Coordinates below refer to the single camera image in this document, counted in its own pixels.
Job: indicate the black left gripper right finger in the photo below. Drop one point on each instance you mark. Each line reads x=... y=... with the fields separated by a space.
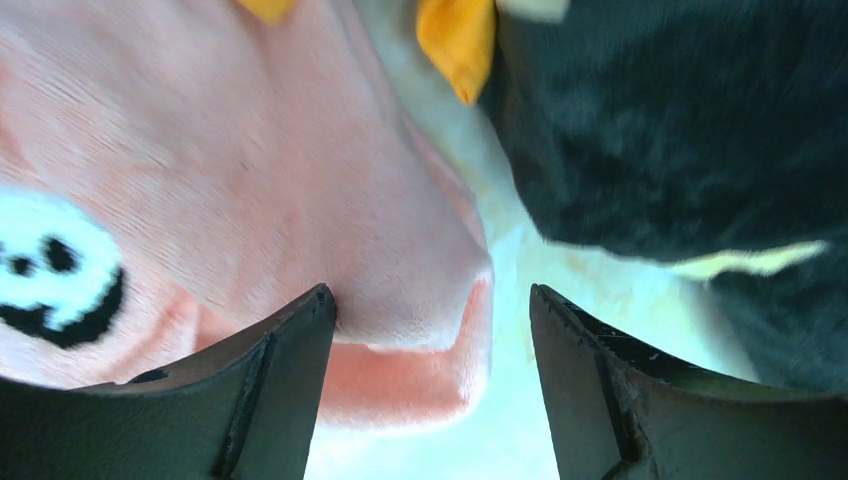
x=619 y=408

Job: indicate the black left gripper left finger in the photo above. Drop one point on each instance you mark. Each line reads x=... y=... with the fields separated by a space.
x=243 y=408

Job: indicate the pink panda towel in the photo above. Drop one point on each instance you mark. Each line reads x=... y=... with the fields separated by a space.
x=173 y=172

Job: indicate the black floral blanket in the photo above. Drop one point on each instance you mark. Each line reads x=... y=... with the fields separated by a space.
x=706 y=137

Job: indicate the orange towel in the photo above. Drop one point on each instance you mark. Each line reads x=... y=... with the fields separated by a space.
x=459 y=43

